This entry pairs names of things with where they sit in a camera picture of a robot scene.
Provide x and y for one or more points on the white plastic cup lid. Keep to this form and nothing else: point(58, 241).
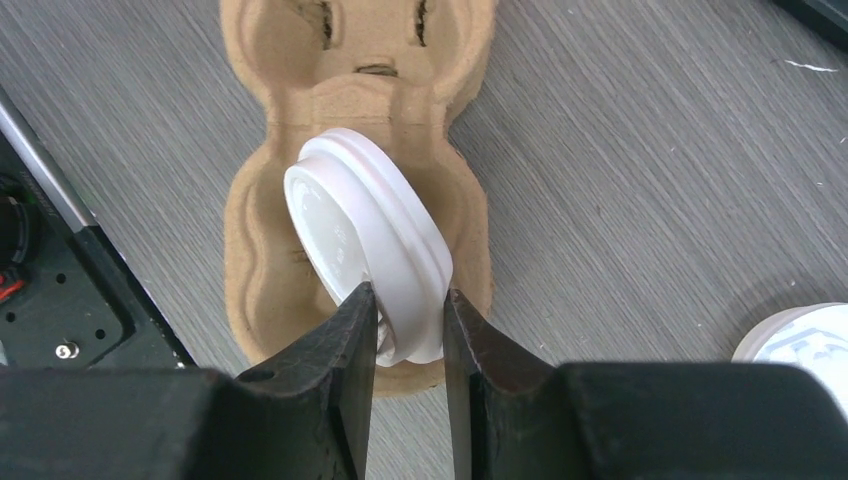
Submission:
point(812, 338)

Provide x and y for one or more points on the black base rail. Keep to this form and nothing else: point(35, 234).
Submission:
point(68, 297)

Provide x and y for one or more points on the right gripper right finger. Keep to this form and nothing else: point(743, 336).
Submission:
point(504, 415)

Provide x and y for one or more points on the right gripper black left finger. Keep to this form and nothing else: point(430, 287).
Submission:
point(310, 415)

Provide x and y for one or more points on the brown pulp cup carrier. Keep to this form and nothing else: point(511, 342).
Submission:
point(399, 72)

